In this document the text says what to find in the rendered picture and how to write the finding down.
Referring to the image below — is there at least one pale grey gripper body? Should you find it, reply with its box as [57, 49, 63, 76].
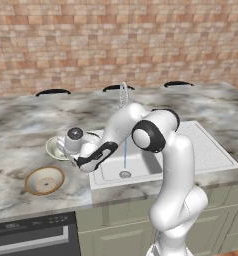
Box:
[56, 135, 74, 161]

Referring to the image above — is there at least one pale green glossy bowl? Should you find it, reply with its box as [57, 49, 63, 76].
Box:
[45, 135, 72, 162]

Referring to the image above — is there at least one tan and cream bowl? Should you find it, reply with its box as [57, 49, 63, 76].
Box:
[24, 165, 66, 197]

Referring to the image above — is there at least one white sink with drainboard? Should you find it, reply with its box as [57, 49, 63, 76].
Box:
[88, 120, 238, 191]

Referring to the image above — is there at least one black stool back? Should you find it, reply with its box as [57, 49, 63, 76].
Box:
[102, 84, 136, 93]
[163, 80, 195, 89]
[35, 88, 72, 98]

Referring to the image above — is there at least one thin blue water stream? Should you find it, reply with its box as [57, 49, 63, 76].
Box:
[123, 137, 129, 170]

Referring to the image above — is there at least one silver curved tap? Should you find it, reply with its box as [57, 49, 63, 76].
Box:
[118, 81, 131, 110]

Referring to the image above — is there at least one pale green false drawer front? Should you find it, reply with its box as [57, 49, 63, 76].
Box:
[74, 197, 159, 231]

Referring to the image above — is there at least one black and silver dishwasher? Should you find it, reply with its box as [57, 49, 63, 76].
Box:
[0, 210, 82, 256]

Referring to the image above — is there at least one pale green cupboard door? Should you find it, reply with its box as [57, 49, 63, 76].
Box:
[78, 221, 157, 256]
[185, 205, 238, 256]

